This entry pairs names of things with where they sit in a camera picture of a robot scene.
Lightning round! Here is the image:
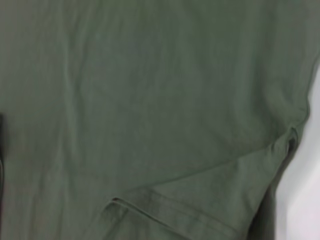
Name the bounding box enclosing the dark green shirt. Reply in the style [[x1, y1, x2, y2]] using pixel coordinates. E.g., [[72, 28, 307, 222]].
[[0, 0, 320, 240]]

